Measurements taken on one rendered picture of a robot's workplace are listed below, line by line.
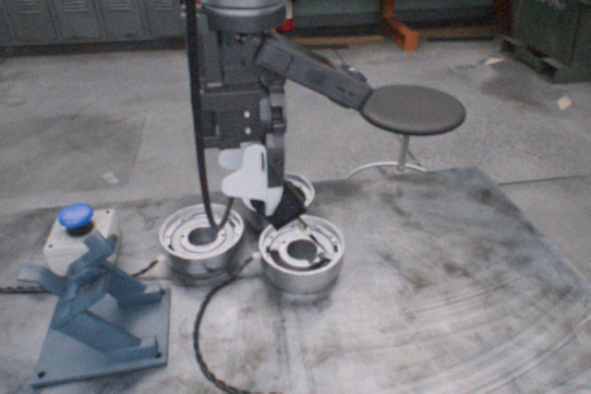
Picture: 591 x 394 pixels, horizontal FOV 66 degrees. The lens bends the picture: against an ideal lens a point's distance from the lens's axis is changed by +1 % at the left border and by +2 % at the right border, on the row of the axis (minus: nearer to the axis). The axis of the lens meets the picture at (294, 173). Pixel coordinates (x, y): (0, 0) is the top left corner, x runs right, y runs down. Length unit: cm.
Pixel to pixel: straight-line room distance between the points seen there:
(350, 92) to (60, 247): 39
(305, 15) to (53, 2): 205
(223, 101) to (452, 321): 35
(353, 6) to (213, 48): 412
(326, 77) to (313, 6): 400
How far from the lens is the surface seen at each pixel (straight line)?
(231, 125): 40
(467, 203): 74
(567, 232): 215
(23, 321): 62
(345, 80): 41
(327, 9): 443
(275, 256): 56
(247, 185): 44
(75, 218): 61
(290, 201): 48
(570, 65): 360
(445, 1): 482
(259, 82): 40
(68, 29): 398
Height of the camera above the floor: 122
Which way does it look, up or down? 34 degrees down
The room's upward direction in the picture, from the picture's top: straight up
